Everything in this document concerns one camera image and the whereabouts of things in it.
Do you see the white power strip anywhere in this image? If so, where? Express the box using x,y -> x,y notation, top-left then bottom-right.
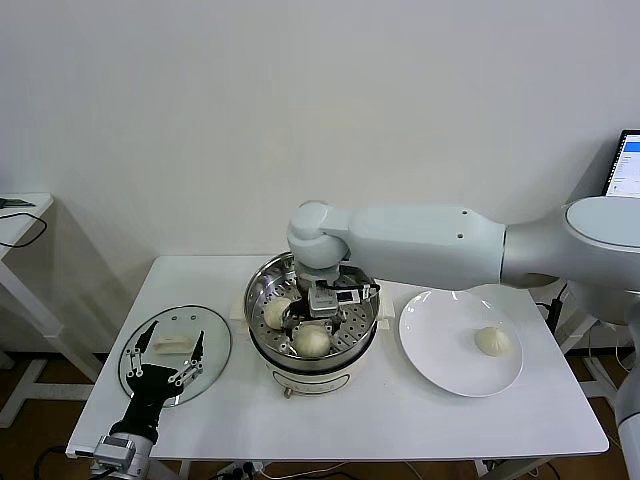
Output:
217,460 -> 269,479

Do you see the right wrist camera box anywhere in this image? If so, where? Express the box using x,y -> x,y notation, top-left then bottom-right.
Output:
307,281 -> 362,319

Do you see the white steamed baozi bun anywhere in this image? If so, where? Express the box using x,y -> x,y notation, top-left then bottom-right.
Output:
292,324 -> 331,359
263,298 -> 292,330
473,327 -> 512,359

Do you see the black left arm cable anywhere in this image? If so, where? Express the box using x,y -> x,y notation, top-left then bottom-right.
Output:
37,444 -> 99,480

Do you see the grey open laptop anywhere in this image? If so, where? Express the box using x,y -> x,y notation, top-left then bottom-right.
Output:
602,129 -> 640,197

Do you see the round glass pot lid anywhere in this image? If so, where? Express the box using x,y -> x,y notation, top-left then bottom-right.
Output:
118,305 -> 234,405

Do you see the thin black looped cable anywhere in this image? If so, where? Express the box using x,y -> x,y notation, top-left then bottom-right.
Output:
0,213 -> 49,249

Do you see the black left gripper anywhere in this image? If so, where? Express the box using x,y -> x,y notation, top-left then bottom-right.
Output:
109,320 -> 205,444

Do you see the white electric cooker base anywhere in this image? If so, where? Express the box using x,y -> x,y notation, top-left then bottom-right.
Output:
229,292 -> 394,401

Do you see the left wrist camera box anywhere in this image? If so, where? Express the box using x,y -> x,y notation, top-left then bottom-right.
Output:
93,434 -> 136,466

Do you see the white side table with cable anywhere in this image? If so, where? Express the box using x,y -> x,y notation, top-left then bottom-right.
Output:
0,193 -> 104,431

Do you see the white side table with laptop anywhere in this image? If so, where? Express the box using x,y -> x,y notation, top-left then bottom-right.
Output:
557,299 -> 636,426

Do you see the white round plate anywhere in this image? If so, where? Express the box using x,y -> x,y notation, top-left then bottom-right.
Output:
398,288 -> 525,399

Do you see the perforated steel steamer basket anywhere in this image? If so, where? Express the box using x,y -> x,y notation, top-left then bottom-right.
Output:
243,249 -> 380,374

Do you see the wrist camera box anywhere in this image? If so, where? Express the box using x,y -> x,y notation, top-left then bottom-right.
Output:
93,434 -> 136,466
307,281 -> 362,319

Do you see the black power adapter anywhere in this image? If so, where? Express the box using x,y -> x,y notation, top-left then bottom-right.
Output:
535,294 -> 564,332

